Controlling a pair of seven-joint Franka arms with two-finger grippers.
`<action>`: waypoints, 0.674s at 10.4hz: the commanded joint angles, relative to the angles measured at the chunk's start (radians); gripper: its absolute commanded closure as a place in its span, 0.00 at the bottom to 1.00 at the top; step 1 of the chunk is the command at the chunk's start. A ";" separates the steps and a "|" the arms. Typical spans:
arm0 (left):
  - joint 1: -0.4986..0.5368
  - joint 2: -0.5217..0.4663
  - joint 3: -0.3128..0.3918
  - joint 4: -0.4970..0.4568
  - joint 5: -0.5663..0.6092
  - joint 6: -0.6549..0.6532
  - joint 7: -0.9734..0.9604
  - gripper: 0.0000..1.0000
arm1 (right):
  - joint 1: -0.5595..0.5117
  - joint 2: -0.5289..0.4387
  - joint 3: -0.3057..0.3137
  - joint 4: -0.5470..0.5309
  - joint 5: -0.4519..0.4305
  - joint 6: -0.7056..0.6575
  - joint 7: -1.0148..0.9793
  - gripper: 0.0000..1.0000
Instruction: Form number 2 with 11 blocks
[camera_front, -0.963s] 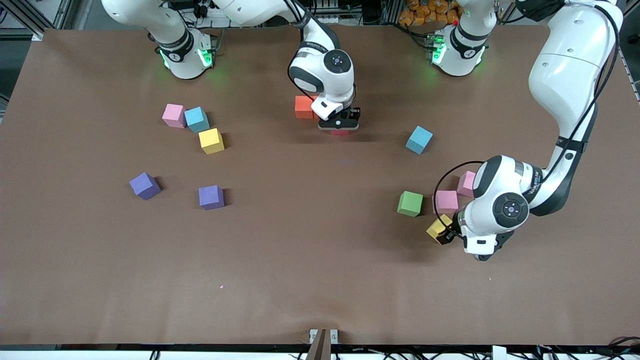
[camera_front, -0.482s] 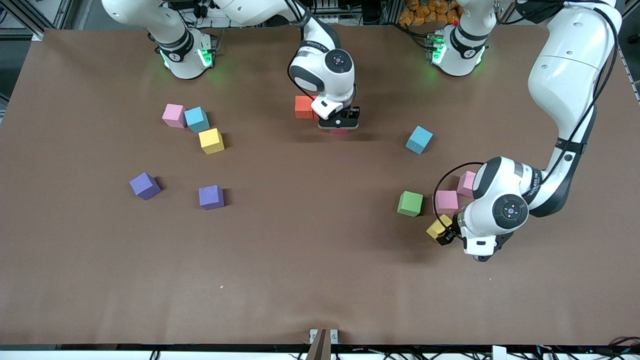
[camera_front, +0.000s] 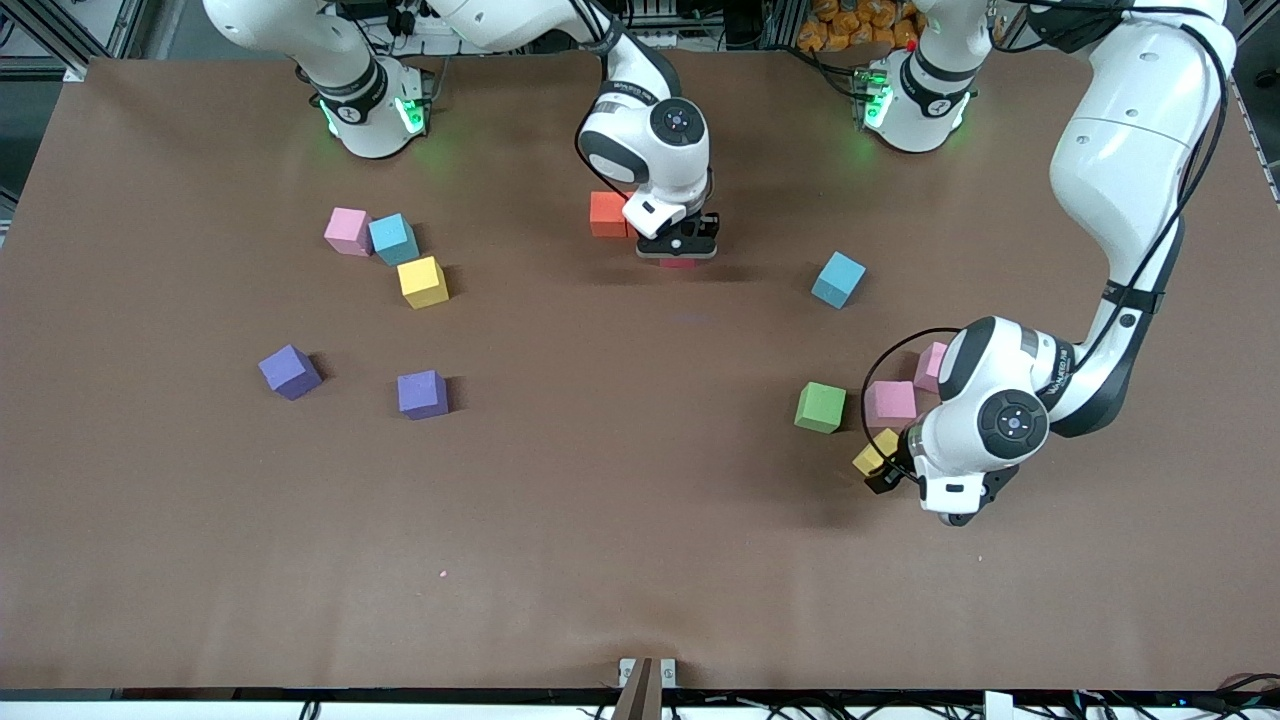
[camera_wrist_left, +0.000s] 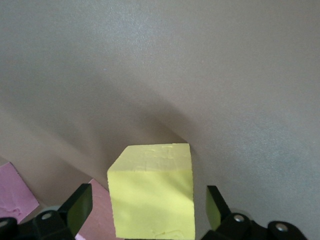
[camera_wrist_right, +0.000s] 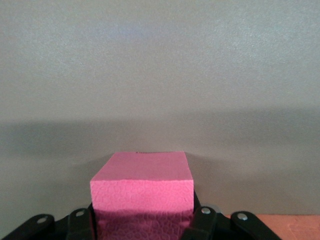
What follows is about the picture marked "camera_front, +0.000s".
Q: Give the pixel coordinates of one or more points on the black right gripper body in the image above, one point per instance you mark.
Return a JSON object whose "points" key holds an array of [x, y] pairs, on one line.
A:
{"points": [[708, 224]]}

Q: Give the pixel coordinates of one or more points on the purple foam cube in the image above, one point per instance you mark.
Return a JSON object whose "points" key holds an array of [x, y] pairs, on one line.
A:
{"points": [[288, 370], [421, 393]]}

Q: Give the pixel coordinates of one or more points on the aluminium frame profile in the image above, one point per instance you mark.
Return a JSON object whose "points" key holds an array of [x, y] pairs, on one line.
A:
{"points": [[1255, 18], [135, 25]]}

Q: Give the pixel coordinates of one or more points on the blue foam cube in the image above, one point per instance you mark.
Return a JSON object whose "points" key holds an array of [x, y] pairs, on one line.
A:
{"points": [[393, 238], [838, 278]]}

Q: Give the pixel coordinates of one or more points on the red foam cube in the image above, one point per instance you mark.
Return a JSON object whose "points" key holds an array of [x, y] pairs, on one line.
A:
{"points": [[680, 263]]}

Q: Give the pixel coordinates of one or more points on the brown paper table cover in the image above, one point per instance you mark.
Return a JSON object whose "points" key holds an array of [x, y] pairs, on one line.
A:
{"points": [[640, 500]]}

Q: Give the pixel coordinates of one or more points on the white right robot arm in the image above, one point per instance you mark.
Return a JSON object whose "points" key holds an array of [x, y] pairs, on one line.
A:
{"points": [[672, 122]]}

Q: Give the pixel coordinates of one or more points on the small white box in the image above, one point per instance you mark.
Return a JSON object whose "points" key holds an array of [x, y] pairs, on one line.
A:
{"points": [[998, 706]]}

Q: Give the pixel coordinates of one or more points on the black equipment rack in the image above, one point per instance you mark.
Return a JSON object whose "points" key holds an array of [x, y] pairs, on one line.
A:
{"points": [[740, 20]]}

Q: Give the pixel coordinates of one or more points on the yellow foam cube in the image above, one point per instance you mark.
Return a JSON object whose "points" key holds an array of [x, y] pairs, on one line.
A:
{"points": [[422, 280], [875, 450]]}

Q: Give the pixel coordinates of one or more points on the orange snack bag pile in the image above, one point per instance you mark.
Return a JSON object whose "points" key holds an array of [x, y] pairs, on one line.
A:
{"points": [[850, 25]]}

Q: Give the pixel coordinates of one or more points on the green foam cube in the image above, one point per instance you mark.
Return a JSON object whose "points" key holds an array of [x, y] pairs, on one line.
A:
{"points": [[820, 405]]}

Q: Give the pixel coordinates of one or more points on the silver metal bracket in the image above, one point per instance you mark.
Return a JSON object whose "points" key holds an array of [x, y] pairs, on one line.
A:
{"points": [[666, 672]]}

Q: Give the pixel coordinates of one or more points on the brown flat stick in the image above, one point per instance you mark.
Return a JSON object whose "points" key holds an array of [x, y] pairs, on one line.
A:
{"points": [[640, 695]]}

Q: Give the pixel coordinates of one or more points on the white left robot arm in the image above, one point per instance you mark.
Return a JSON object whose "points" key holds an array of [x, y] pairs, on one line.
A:
{"points": [[1010, 422]]}

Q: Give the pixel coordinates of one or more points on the orange foam cube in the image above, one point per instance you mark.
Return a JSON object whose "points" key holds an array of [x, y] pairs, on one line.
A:
{"points": [[605, 215]]}

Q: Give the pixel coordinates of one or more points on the pink foam cube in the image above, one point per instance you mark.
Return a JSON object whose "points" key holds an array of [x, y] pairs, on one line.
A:
{"points": [[930, 368], [348, 230], [892, 402]]}

